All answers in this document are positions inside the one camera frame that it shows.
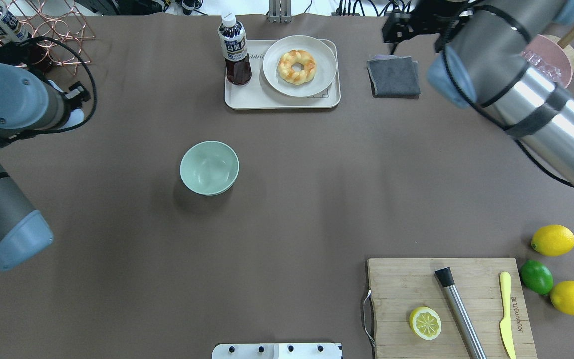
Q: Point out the light blue cup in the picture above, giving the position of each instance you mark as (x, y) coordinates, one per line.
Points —
(64, 107)

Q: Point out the pink bowl with ice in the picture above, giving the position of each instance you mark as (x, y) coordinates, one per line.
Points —
(544, 54)

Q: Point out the yellow lemon far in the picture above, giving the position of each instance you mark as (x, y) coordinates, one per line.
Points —
(562, 297)

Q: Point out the green lime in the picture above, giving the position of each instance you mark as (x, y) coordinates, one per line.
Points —
(537, 277)

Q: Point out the braided ring bread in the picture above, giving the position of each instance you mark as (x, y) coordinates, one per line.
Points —
(297, 67)

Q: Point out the yellow lemon near board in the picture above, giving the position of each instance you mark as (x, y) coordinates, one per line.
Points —
(552, 240)

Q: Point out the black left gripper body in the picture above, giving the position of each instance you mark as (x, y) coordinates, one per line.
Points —
(1, 53)

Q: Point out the light green bowl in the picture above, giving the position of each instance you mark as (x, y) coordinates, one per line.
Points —
(209, 168)

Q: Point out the dark tea bottle on tray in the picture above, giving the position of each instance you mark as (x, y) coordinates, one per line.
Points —
(232, 38)

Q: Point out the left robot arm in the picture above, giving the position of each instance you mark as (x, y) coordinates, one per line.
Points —
(31, 105)

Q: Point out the copper wire bottle rack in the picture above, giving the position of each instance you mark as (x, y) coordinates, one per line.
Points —
(62, 20)

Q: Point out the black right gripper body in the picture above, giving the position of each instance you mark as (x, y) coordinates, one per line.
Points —
(400, 26)

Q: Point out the wooden cutting board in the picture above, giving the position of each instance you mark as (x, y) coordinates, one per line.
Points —
(399, 285)

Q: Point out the grey folded cloth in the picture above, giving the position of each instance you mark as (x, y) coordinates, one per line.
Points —
(394, 76)

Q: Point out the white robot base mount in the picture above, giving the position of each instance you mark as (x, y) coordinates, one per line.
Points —
(297, 350)

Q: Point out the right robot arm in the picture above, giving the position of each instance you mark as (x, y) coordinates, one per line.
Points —
(480, 64)

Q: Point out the steel muddler black tip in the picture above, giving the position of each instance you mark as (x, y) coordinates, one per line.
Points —
(460, 314)

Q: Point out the cream serving tray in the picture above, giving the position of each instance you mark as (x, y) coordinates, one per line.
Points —
(266, 90)

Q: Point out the white round plate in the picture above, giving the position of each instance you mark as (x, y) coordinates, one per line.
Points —
(325, 59)

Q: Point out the yellow plastic knife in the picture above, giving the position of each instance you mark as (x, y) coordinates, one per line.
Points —
(505, 325)

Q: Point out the half lemon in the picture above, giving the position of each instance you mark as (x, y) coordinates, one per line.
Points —
(425, 323)

